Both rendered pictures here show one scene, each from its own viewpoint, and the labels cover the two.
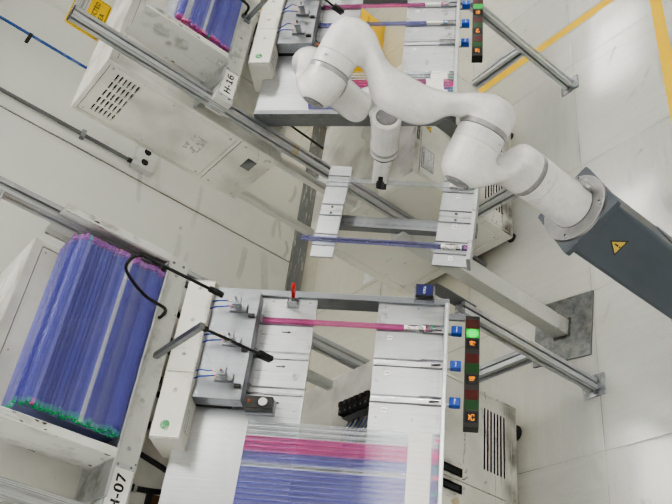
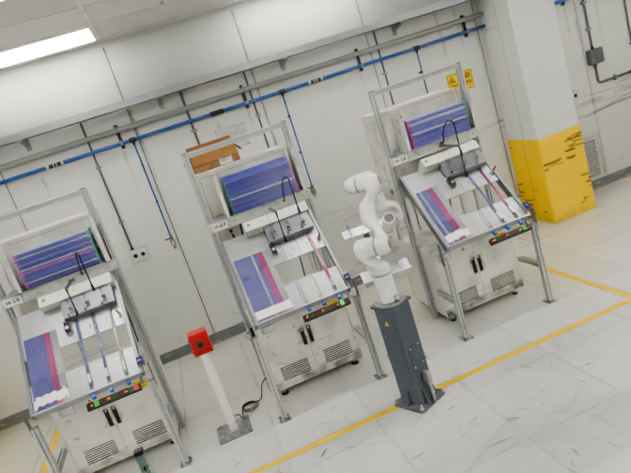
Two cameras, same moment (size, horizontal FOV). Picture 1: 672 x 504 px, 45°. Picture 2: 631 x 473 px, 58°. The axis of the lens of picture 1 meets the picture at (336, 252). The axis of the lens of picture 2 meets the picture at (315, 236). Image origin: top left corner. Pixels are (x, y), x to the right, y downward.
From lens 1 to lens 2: 2.21 m
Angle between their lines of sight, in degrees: 31
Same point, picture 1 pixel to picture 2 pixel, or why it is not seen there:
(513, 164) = (373, 264)
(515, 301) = not seen: hidden behind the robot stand
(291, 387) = (286, 255)
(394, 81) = (365, 205)
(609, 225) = (387, 314)
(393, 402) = (298, 289)
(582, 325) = not seen: hidden behind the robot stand
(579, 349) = not seen: hidden behind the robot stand
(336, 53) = (360, 181)
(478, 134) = (368, 243)
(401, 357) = (317, 283)
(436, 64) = (472, 228)
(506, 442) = (343, 357)
